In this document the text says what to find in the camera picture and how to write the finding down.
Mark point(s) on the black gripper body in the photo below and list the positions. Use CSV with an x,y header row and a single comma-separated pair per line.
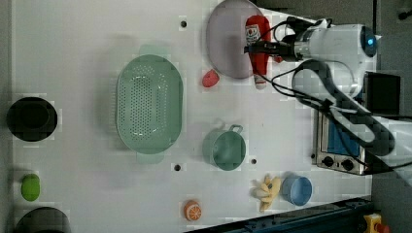
x,y
286,52

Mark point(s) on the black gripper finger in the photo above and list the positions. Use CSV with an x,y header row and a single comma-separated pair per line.
x,y
259,47

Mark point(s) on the red ketchup bottle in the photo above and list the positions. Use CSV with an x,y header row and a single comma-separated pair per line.
x,y
257,28

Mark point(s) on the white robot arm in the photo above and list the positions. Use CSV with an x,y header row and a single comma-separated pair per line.
x,y
332,61

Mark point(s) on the grey round plate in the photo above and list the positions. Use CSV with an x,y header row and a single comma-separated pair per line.
x,y
226,37

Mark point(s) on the red tomato toy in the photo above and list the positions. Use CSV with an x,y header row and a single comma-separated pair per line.
x,y
278,59

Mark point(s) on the pink strawberry toy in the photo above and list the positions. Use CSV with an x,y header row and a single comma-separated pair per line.
x,y
210,78

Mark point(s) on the silver toaster oven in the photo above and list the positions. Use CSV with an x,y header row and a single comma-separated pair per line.
x,y
336,150

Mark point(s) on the green oval colander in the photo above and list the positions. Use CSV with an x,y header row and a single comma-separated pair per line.
x,y
149,112

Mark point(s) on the yellow plush banana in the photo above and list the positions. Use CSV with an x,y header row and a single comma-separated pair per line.
x,y
267,191

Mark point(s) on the blue cup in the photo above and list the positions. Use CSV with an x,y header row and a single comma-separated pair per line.
x,y
297,190

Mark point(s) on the orange slice toy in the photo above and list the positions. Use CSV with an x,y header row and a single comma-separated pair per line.
x,y
192,211

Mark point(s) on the yellow red clamp tool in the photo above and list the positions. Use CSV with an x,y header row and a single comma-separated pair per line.
x,y
374,224

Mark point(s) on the green pear toy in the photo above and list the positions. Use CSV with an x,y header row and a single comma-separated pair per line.
x,y
30,187

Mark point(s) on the green pot with handle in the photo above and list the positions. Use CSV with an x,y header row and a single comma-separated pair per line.
x,y
225,149

